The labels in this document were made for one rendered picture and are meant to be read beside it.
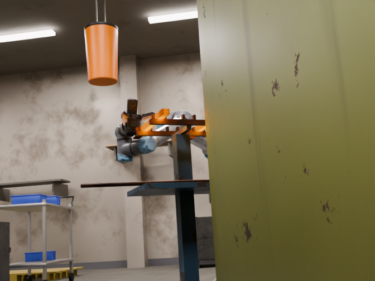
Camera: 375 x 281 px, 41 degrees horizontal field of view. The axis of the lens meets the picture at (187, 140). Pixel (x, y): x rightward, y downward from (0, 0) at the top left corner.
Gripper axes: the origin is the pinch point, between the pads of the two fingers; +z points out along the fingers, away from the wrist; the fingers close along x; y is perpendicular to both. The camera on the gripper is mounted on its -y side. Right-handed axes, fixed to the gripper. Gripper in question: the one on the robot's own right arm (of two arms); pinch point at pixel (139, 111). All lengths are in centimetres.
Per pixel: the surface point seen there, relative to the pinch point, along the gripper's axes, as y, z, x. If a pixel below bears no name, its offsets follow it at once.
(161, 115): 10.6, 34.2, 1.2
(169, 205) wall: 1, -622, -222
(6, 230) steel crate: 39, -316, 50
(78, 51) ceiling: -273, -625, -69
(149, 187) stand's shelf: 37, 33, 7
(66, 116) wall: -178, -714, -58
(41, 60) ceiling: -273, -681, -11
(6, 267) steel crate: 75, -316, 50
